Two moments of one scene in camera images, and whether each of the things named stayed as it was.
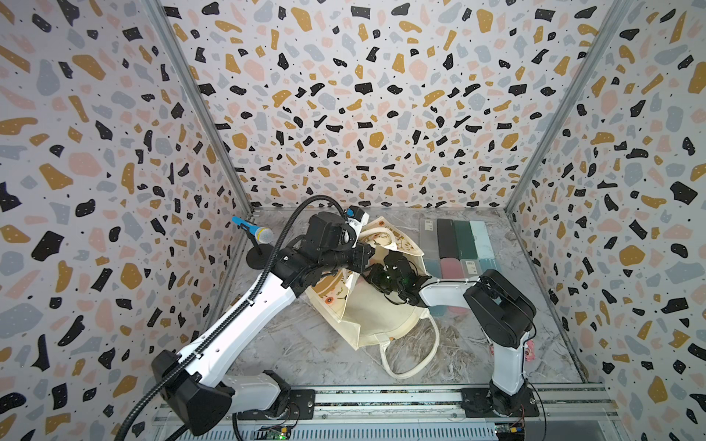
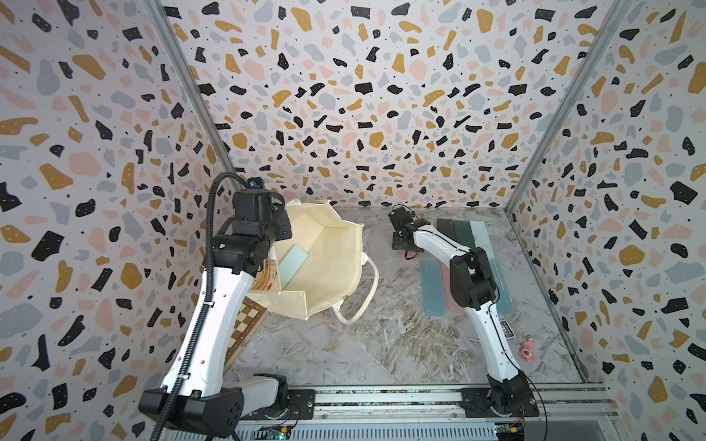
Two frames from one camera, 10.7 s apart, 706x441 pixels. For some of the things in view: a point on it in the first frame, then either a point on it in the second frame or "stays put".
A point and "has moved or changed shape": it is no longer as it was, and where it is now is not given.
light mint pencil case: [482, 242] stays put
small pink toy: [529, 352] stays put
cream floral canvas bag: [355, 312] has moved or changed shape
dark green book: [465, 243] stays put
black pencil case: [447, 239] stays put
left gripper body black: [354, 259] → [280, 229]
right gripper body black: [381, 280] → [396, 243]
